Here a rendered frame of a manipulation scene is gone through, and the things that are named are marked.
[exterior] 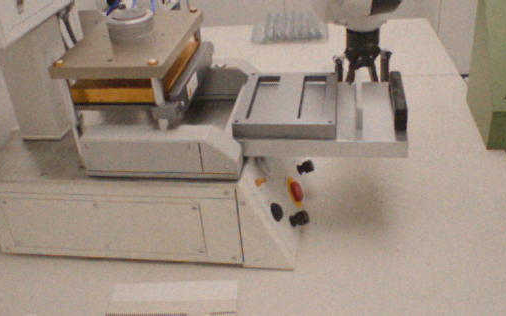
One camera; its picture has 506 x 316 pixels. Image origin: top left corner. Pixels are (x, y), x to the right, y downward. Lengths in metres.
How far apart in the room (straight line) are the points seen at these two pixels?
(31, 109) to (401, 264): 0.70
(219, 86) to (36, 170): 0.37
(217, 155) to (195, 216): 0.12
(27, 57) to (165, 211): 0.35
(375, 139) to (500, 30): 0.54
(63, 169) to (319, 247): 0.46
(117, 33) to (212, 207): 0.32
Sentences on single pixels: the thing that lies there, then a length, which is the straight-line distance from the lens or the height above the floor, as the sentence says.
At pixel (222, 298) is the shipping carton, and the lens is 0.80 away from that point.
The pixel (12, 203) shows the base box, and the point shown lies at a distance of 1.03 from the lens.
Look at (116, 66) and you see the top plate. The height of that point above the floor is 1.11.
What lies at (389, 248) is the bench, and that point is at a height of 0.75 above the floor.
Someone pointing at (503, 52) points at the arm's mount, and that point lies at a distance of 1.31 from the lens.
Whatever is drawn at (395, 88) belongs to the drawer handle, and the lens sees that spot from 0.94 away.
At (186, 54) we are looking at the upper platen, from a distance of 1.00.
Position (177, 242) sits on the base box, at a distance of 0.96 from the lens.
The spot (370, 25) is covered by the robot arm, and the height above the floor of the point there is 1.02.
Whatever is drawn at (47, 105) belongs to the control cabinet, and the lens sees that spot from 1.04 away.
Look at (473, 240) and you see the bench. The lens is 1.05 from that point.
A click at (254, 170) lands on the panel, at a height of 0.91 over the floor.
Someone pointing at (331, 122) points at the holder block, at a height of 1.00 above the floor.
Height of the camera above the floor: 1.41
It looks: 29 degrees down
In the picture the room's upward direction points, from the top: 4 degrees counter-clockwise
